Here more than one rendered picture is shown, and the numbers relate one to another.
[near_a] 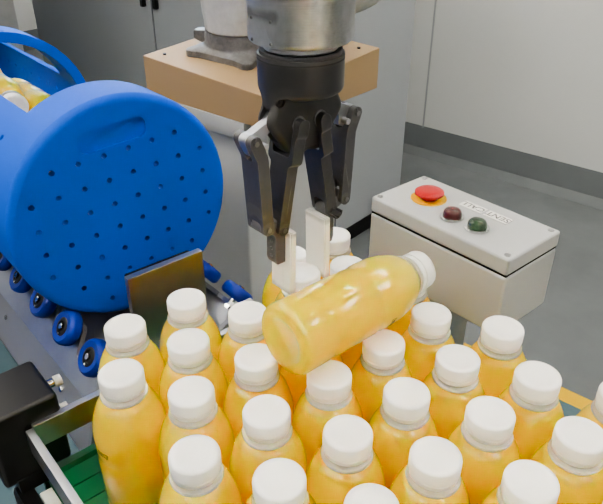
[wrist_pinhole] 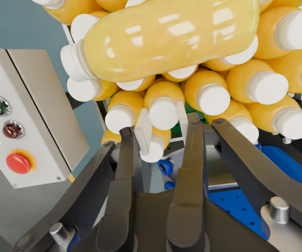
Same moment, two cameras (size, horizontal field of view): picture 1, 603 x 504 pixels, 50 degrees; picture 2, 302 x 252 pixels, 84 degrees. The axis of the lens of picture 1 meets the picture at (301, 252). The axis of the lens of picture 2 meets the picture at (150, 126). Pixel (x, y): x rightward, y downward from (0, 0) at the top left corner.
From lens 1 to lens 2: 0.51 m
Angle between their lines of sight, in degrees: 36
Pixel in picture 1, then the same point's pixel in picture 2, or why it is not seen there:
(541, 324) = not seen: hidden behind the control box
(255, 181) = (263, 161)
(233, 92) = not seen: outside the picture
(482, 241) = (2, 86)
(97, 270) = (245, 202)
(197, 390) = not seen: outside the picture
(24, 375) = not seen: outside the picture
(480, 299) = (38, 66)
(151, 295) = (226, 171)
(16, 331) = not seen: hidden behind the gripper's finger
